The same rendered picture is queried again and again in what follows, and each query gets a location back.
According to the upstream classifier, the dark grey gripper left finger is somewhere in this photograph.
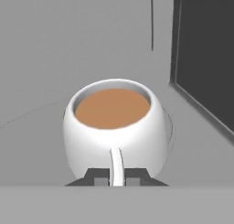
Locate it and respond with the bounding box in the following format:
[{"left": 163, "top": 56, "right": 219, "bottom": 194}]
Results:
[{"left": 64, "top": 167, "right": 111, "bottom": 187}]

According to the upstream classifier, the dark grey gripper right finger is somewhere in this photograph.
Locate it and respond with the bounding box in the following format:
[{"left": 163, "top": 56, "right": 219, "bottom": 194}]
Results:
[{"left": 123, "top": 167, "right": 170, "bottom": 187}]

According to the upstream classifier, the white cup of tea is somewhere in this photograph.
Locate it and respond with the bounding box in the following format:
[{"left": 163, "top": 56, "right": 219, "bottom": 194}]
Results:
[{"left": 62, "top": 78, "right": 169, "bottom": 187}]

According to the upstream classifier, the dark grey appliance door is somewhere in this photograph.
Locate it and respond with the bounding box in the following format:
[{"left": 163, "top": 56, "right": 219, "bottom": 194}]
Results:
[{"left": 169, "top": 0, "right": 234, "bottom": 141}]

